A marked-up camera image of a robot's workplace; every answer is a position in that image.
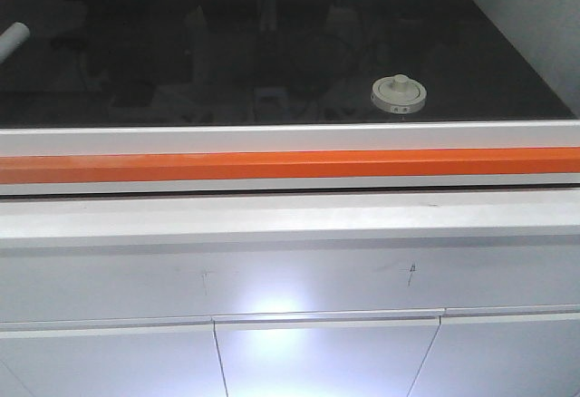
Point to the glass jar with beige lid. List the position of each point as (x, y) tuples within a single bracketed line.
[(398, 94)]

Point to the fume hood sash orange handle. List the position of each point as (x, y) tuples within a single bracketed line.
[(162, 160)]

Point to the white base cabinet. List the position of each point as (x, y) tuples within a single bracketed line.
[(461, 293)]

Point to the rolled white poster paper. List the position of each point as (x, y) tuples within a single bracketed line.
[(12, 38)]

